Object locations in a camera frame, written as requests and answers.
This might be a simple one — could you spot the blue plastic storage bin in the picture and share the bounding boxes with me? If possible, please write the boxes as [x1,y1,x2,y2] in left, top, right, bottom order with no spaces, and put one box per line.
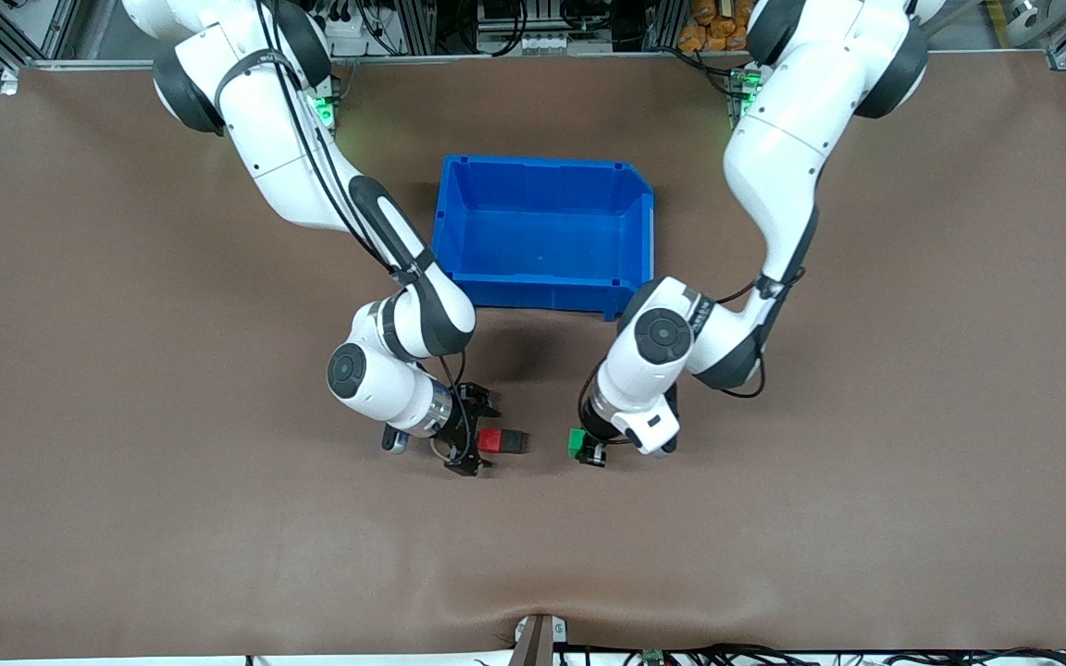
[428,154,657,322]

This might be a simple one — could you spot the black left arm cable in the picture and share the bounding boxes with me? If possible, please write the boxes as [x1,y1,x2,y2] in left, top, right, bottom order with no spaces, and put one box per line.
[577,208,819,445]

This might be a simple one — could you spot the metal table clamp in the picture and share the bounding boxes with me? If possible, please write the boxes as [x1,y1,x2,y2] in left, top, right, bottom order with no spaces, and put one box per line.
[509,613,571,666]

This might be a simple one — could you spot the brown table mat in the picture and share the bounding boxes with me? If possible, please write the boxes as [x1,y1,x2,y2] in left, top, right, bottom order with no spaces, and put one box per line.
[0,51,1066,660]

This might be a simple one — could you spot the orange packaged items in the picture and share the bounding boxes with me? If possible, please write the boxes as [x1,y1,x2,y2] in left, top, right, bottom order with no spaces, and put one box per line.
[678,0,756,54]

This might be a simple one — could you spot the white power strip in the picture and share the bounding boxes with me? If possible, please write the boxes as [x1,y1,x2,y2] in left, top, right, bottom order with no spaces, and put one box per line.
[323,14,377,58]

